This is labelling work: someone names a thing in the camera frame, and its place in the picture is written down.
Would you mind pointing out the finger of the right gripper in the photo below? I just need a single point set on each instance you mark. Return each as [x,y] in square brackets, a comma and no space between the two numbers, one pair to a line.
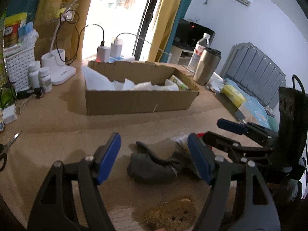
[234,149]
[259,134]

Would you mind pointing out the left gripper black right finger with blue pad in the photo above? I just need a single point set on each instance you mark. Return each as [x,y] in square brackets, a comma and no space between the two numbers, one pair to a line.
[253,209]

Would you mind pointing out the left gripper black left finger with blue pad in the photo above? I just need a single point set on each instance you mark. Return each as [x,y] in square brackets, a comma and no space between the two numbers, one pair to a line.
[54,207]

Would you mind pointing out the red plush ball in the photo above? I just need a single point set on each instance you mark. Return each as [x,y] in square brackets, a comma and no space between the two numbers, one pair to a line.
[200,134]

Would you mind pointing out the white grey striped sock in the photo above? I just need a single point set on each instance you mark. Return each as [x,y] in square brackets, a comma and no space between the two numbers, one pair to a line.
[181,143]

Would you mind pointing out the brown bear plush keychain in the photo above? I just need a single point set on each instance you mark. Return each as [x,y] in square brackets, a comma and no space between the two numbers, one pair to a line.
[178,214]

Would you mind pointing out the dark grey sock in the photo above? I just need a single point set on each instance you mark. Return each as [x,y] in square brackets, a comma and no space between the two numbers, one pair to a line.
[147,168]

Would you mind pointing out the black smartphone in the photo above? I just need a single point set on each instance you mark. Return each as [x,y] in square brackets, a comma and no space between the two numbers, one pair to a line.
[230,106]

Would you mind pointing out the yellow tissue pack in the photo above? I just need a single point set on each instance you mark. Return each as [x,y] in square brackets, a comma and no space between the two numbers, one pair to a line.
[233,95]

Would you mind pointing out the green snack packet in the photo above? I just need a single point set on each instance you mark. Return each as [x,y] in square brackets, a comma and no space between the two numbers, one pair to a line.
[181,85]

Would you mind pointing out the grey padded headboard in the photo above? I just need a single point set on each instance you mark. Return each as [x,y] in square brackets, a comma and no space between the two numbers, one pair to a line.
[255,73]

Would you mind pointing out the stainless steel tumbler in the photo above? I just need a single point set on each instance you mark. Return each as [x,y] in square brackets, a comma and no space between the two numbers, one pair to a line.
[207,64]

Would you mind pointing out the clear plastic water bottle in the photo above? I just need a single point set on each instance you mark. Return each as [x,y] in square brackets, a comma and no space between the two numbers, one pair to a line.
[198,50]

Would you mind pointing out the small white adapter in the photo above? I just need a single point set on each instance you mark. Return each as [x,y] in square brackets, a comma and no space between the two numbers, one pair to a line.
[9,114]

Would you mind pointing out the black monitor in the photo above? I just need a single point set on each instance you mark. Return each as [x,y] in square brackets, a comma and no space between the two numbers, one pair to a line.
[188,33]

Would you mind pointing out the brown cardboard box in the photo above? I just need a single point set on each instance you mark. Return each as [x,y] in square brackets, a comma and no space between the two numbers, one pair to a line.
[108,102]

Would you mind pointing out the black small flashlight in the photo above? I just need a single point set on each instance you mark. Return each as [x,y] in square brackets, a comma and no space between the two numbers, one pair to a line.
[25,94]

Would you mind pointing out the white foam sheet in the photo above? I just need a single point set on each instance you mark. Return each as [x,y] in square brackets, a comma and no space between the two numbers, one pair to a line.
[98,82]

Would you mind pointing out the white pill bottle right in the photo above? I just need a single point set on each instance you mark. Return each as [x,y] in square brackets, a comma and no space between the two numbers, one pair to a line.
[45,79]

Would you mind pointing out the white pill bottle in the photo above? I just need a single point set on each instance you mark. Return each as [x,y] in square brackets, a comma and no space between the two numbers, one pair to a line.
[45,79]
[34,69]

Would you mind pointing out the white power strip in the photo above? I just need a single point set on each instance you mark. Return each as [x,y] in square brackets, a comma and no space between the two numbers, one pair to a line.
[122,59]

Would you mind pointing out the white pill bottle left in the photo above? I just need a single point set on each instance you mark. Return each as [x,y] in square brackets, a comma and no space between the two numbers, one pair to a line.
[34,69]

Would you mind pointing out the white desk lamp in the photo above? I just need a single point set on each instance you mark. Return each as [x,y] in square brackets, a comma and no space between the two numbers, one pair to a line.
[55,58]

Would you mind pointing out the yellow curtain right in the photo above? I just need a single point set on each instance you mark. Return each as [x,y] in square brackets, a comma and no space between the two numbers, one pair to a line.
[167,12]

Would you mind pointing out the yellow curtain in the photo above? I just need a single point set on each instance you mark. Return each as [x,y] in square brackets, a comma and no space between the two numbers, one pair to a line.
[167,12]
[60,25]

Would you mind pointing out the white plastic basket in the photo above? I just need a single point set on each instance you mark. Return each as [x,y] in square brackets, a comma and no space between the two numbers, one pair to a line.
[18,68]

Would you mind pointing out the yellow curtain left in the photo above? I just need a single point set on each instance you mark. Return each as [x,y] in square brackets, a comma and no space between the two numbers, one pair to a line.
[60,25]

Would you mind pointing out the black handled scissors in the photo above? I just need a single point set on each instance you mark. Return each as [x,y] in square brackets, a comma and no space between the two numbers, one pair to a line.
[5,149]

